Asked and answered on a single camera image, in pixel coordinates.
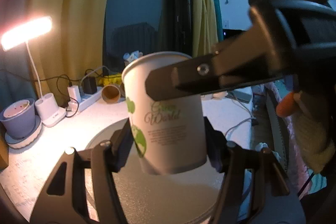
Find white USB charger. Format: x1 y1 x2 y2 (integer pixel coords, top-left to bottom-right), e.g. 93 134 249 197
67 85 81 107

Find yellow curtain right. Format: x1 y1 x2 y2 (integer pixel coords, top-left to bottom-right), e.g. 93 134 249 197
193 0 218 57

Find purple bowl with pink lid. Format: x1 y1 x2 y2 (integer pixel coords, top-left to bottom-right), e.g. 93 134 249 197
1 98 35 139

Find white desk lamp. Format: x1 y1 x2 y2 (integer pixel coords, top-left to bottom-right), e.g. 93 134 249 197
1 16 66 127

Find black power adapter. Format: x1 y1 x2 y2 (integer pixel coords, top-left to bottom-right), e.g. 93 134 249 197
83 76 97 95

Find yellow curtain left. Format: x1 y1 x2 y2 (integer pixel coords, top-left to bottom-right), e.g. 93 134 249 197
29 0 107 93

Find round grey mat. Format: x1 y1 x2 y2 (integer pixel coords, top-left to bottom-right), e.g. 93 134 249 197
85 118 227 224

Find yellow snack packet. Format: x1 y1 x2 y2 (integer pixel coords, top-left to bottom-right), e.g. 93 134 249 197
98 73 122 86

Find yellow curtain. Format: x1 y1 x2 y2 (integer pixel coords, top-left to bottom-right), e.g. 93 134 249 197
29 0 107 93
193 0 218 57

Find white paper cup green print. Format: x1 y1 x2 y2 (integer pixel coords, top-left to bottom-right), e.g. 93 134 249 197
122 52 207 175

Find black cable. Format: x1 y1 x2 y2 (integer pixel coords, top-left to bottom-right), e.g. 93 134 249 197
0 66 111 118

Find white scalloped plate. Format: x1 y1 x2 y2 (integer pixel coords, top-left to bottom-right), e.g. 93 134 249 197
5 115 42 149

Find white lattice basket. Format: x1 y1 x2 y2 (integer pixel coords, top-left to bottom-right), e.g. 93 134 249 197
123 51 143 67

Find brown paper cup leftmost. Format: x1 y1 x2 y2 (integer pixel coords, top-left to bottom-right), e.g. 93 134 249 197
101 84 125 104

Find white power strip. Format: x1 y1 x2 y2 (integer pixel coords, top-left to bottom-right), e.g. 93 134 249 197
67 87 102 113

